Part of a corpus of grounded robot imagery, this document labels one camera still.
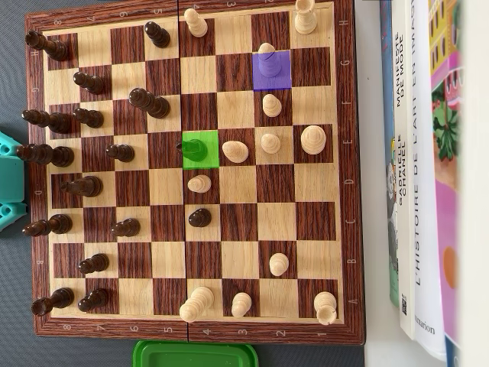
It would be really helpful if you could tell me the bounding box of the wooden chessboard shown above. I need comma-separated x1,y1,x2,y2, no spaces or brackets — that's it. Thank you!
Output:
24,0,366,347

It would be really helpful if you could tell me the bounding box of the light wooden pawn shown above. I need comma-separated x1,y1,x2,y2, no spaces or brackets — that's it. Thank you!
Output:
183,8,209,38
260,132,282,155
230,291,254,319
268,252,290,278
186,174,212,193
262,93,283,119

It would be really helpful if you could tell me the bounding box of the dark wooden pawn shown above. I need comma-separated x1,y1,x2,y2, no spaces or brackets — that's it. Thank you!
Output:
188,208,212,229
144,21,171,49
105,144,135,163
77,287,109,313
73,107,105,129
77,252,110,275
73,70,105,96
110,218,141,239

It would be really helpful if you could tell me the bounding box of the light wooden king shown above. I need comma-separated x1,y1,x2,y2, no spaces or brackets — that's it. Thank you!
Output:
300,125,327,156

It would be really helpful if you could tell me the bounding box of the dark wooden queen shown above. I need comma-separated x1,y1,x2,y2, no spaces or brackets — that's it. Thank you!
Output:
128,87,171,119

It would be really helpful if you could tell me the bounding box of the light wooden queen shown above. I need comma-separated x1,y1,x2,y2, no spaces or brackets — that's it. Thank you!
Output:
179,286,215,323

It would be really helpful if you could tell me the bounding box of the light wooden rook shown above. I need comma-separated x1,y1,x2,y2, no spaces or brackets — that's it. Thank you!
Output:
294,0,319,37
313,291,338,327

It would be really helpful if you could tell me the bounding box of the white Gabrielle Chanel book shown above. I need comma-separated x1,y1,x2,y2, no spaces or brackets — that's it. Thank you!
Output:
392,0,418,342

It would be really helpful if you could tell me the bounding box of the blue illustrated book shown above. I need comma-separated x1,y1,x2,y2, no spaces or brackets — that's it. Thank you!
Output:
380,0,401,307

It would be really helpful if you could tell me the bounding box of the green plastic container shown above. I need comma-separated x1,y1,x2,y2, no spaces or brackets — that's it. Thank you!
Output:
132,339,259,367

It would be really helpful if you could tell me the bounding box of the white art history book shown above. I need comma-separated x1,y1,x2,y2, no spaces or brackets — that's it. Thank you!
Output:
403,0,449,362

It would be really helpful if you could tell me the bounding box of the dark wooden king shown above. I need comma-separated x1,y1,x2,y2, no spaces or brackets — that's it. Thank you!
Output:
16,143,75,168

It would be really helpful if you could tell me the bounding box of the dark wooden bishop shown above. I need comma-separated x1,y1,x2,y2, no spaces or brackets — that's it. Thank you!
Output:
22,213,73,238
21,109,73,135

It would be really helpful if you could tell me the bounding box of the pink illustrated book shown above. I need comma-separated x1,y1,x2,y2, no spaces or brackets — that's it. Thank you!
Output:
427,0,465,367

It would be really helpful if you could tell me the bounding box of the dark wooden rook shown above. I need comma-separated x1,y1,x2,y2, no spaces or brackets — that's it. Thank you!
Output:
24,29,70,62
31,287,76,317

